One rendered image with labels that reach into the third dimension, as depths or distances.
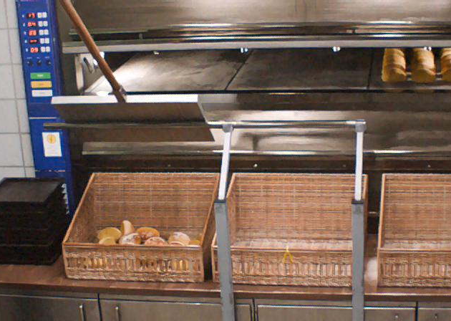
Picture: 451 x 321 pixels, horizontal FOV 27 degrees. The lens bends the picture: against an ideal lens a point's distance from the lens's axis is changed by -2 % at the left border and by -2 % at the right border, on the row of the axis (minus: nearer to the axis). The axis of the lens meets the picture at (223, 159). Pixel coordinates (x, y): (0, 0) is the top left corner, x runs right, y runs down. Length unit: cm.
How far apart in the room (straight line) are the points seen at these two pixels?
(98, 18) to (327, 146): 106
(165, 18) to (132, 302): 112
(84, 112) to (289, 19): 86
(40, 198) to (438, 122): 161
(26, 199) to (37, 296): 39
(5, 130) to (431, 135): 180
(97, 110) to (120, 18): 49
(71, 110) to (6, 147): 71
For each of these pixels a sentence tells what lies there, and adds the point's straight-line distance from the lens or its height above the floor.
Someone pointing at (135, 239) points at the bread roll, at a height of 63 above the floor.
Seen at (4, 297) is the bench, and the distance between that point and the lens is 390.
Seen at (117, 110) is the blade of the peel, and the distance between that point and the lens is 357.
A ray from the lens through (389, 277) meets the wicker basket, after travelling 357.
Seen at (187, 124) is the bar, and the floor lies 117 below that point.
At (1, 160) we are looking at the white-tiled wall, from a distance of 429.
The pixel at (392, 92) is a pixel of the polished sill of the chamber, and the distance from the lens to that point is 384.
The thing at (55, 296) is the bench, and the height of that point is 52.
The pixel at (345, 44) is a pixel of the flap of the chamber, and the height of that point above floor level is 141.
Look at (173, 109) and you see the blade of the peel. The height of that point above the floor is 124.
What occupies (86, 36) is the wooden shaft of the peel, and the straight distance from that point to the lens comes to 310.
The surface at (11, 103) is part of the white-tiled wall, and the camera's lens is 419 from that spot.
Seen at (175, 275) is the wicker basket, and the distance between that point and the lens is 368.
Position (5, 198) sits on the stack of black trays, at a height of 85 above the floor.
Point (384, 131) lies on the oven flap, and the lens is 388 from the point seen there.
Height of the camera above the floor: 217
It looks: 19 degrees down
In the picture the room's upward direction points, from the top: 4 degrees counter-clockwise
